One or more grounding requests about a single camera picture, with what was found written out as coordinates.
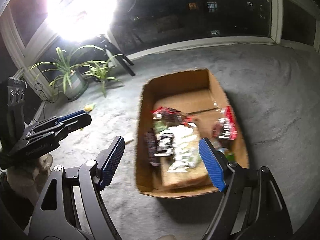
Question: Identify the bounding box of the yellow jelly cup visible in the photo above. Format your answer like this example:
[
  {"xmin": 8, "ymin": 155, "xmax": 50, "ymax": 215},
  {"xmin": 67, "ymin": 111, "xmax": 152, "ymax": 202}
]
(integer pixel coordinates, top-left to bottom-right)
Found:
[{"xmin": 83, "ymin": 104, "xmax": 95, "ymax": 113}]

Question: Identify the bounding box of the dark brown chocolate packet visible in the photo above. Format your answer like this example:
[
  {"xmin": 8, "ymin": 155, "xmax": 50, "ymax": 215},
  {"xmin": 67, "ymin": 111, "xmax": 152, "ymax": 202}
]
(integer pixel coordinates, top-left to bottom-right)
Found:
[{"xmin": 145, "ymin": 131, "xmax": 160, "ymax": 167}]

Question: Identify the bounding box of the bagged bread loaf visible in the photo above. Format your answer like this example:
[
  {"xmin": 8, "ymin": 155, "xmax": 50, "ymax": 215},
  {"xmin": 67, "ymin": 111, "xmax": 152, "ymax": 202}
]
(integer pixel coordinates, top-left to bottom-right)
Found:
[{"xmin": 156, "ymin": 122, "xmax": 208, "ymax": 190}]

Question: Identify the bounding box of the red clear snack packet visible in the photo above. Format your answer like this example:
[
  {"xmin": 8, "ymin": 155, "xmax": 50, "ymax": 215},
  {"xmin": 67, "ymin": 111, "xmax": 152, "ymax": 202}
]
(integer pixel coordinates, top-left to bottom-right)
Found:
[{"xmin": 212, "ymin": 106, "xmax": 238, "ymax": 140}]

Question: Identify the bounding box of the red clear dates packet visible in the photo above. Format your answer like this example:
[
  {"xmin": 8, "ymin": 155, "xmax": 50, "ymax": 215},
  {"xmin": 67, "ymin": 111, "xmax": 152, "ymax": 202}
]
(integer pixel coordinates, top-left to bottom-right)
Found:
[{"xmin": 151, "ymin": 107, "xmax": 195, "ymax": 126}]

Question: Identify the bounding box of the Snickers bar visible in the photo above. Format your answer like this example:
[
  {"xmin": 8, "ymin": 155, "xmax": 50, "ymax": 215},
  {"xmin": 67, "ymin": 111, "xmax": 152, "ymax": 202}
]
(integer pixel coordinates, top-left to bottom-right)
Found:
[{"xmin": 155, "ymin": 133, "xmax": 175, "ymax": 157}]

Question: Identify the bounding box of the white knit gloved left hand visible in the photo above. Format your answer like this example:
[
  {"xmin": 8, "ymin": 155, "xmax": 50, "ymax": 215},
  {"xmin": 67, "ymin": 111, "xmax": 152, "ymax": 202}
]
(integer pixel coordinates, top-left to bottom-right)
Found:
[{"xmin": 6, "ymin": 153, "xmax": 53, "ymax": 206}]

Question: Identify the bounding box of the large potted spider plant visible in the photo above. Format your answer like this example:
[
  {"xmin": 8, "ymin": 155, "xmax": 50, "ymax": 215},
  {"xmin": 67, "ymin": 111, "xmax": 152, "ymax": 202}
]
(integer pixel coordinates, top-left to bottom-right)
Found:
[{"xmin": 28, "ymin": 45, "xmax": 103, "ymax": 101}]

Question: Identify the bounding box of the small spider plant offshoot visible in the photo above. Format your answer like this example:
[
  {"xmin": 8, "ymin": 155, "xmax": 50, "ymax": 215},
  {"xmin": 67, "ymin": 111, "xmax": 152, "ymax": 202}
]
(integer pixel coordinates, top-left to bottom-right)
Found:
[{"xmin": 83, "ymin": 54, "xmax": 123, "ymax": 97}]

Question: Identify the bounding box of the open cardboard box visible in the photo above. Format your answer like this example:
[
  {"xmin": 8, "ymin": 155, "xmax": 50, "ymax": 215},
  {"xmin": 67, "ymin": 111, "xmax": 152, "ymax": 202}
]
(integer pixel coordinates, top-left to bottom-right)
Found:
[{"xmin": 136, "ymin": 69, "xmax": 249, "ymax": 198}]

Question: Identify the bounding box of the black cable on floor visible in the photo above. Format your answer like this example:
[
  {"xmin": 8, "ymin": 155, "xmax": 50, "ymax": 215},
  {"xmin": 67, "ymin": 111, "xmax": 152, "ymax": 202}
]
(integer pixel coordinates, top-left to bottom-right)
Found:
[{"xmin": 34, "ymin": 82, "xmax": 60, "ymax": 104}]

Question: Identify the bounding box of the black ring light tripod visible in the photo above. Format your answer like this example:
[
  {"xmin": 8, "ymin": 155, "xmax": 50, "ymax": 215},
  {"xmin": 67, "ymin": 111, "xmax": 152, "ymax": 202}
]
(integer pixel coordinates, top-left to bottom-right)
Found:
[{"xmin": 93, "ymin": 35, "xmax": 136, "ymax": 76}]

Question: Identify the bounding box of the bright ring light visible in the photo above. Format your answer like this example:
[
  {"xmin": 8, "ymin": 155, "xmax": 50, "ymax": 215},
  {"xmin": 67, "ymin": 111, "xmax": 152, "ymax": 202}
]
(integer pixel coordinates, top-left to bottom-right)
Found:
[{"xmin": 46, "ymin": 0, "xmax": 118, "ymax": 43}]

